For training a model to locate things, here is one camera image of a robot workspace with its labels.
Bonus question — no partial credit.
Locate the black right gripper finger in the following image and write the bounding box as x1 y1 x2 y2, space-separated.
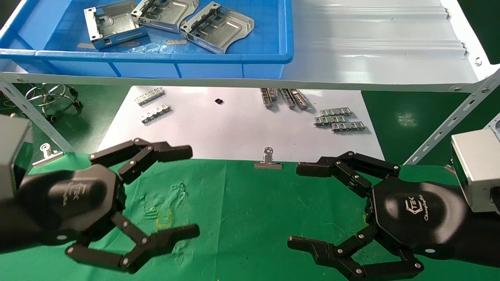
296 151 401 197
287 224 425 281

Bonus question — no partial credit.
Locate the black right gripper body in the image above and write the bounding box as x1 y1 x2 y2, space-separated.
367 176 469 260

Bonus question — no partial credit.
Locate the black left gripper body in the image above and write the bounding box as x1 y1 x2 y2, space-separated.
16 164 127 246

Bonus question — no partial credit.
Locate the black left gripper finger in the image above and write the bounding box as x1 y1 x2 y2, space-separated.
66 213 200 274
89 138 193 184

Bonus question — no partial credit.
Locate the metal plate part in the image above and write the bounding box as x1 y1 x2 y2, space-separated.
180 2 254 54

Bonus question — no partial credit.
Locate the small notched metal strip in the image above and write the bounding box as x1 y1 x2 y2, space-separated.
135 88 165 106
320 108 353 117
314 116 347 126
331 122 366 132
139 103 172 124

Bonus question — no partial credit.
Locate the silver binder clip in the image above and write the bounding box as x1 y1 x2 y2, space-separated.
254 147 282 170
32 143 64 168

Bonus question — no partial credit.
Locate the green cloth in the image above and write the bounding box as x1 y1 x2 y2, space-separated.
0 153 500 281

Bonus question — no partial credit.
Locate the white paper sheet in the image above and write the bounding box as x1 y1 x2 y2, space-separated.
97 86 387 165

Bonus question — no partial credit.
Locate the perforated metal shelf strut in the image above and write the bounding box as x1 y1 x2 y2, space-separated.
0 76 75 153
404 68 500 165

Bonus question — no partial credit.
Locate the chrome stool base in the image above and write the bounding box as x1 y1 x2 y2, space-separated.
24 84 83 119

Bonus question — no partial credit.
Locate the blue plastic bin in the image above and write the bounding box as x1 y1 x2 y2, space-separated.
0 0 294 78

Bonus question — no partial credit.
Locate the white metal shelf board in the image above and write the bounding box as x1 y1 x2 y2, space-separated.
0 0 491 93

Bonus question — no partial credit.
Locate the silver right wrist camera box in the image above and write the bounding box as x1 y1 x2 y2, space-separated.
450 129 500 213

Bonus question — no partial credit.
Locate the grey metal frame piece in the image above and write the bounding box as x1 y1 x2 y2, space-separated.
484 113 500 137

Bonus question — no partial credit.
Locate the box-shaped metal bracket part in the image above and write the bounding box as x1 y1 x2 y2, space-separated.
84 0 149 50

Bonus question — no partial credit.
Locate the metal bracket part with slots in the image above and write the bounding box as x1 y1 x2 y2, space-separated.
130 0 200 34

